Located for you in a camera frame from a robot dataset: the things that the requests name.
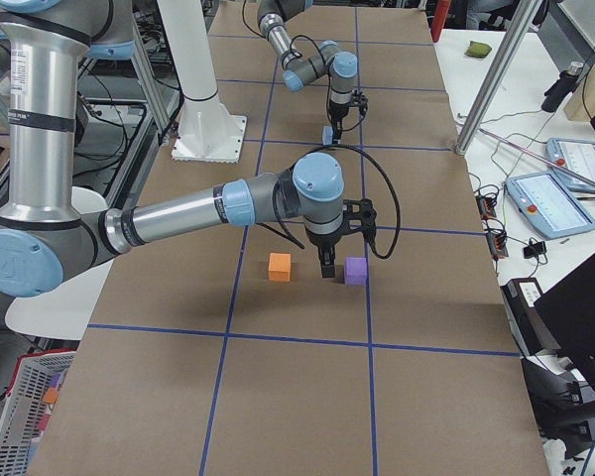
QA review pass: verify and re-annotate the orange foam block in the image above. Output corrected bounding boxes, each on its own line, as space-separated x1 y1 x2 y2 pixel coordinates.
268 252 292 283

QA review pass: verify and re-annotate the far blue teach pendant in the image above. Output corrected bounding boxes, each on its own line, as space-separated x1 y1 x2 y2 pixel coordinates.
546 138 595 181

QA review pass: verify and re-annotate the blue teach pendant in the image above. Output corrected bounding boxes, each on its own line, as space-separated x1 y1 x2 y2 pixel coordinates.
546 138 595 181
506 172 595 239

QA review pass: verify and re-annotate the white perforated plastic basket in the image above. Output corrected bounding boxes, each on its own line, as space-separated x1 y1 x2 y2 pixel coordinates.
0 349 75 475

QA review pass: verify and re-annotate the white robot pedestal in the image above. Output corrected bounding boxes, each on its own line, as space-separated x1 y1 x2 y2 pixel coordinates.
158 0 247 163

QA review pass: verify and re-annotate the black laptop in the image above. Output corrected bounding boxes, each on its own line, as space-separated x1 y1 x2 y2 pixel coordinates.
535 252 595 391

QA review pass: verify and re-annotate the aluminium frame post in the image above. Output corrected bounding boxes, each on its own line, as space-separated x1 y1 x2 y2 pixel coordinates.
454 0 542 156

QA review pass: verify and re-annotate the red cylinder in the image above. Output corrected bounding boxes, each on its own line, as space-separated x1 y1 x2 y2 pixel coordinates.
430 0 451 43

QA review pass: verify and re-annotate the near blue teach pendant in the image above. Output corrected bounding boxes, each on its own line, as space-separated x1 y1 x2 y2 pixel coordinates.
506 172 595 239

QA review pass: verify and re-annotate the black power box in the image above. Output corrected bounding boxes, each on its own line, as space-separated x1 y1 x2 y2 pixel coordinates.
501 278 560 355

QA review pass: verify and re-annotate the purple foam block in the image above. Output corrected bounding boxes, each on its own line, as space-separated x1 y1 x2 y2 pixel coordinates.
344 257 368 286

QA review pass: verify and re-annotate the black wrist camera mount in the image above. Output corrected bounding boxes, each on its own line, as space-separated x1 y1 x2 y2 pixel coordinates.
340 198 377 246

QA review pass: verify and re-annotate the orange terminal board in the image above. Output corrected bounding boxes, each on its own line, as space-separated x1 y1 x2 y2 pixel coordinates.
475 193 509 261

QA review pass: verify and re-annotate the green bean bag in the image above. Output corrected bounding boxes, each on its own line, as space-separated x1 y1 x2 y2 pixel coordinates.
465 41 492 59

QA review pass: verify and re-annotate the white round base plate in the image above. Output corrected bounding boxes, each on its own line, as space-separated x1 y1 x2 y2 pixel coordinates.
4 186 115 342

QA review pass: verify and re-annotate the light blue foam block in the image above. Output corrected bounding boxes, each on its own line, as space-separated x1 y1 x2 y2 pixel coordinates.
321 126 334 145

